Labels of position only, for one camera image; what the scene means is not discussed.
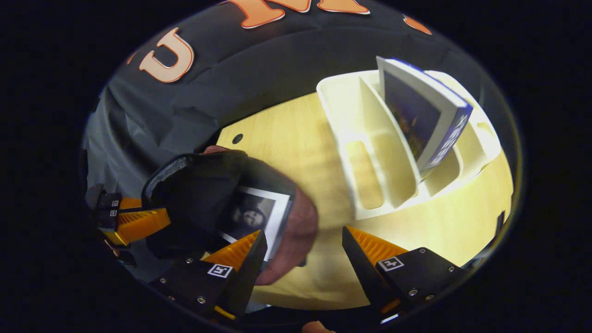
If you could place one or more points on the white plastic bookshelf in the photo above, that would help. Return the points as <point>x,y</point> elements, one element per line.
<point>342,106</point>

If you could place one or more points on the grey photo cover book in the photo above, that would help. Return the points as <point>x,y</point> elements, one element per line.
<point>273,212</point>

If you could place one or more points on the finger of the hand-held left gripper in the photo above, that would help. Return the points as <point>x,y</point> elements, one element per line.
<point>115,202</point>
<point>143,224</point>

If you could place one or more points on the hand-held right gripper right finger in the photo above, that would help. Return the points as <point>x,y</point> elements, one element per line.
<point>363,273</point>

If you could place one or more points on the maroon schoolbag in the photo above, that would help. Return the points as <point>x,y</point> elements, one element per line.
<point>194,194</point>

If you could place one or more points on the blue cover book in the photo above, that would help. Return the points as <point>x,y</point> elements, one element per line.
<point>411,111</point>

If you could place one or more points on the black backdrop cloth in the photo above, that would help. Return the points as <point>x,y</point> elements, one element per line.
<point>277,60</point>

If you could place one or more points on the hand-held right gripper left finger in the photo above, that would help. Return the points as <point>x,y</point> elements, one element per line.
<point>249,273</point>

